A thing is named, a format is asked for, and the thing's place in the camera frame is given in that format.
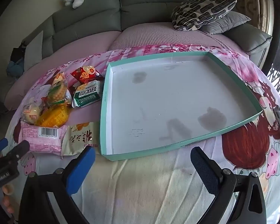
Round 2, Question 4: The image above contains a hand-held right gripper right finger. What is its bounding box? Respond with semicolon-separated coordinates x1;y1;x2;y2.
191;147;267;224

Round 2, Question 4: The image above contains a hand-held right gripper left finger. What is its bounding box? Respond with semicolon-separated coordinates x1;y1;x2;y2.
19;146;96;224

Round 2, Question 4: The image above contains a pink snack packet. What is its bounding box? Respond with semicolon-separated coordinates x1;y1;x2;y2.
20;121;68;155

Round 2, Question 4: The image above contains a cream pastry packet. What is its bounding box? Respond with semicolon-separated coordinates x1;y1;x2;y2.
61;121;99;157

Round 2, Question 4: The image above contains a clear steamed cake packet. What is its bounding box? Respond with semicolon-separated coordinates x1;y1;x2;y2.
21;101;43;124

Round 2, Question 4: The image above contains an orange yellow bread packet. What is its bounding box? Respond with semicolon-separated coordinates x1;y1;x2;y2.
35;104;70;127

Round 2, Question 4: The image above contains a clear cookie packet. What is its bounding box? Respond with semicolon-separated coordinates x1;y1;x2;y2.
47;72;73;104

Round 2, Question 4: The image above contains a green white snack packet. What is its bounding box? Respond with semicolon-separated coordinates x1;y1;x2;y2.
71;80;101;108

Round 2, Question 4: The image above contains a teal shallow cardboard box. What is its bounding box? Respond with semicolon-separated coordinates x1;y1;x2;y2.
100;51;264;161

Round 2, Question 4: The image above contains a red snack packet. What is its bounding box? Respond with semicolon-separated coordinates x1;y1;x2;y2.
70;65;103;84

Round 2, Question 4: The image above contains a person's left hand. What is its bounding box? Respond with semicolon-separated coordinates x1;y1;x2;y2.
1;183;15;215

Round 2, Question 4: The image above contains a pink cartoon printed blanket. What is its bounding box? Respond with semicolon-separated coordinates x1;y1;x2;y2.
5;43;280;224

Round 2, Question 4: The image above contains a teal plush toy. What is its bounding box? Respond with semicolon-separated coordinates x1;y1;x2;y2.
7;58;25;78

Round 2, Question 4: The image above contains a black bag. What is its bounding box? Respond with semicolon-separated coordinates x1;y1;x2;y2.
10;41;26;62

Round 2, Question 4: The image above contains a white cushion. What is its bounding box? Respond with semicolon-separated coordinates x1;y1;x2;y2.
23;31;44;64

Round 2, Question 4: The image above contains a black metal railing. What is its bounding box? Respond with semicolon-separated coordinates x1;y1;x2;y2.
266;58;280;94

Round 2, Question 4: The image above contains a plain grey pillow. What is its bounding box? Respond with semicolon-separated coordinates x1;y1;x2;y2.
199;11;251;35

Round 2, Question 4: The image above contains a black white patterned pillow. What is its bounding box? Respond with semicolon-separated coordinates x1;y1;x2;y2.
171;0;237;31

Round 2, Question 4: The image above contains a beige patterned curtain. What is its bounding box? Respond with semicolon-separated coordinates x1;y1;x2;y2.
212;0;274;32

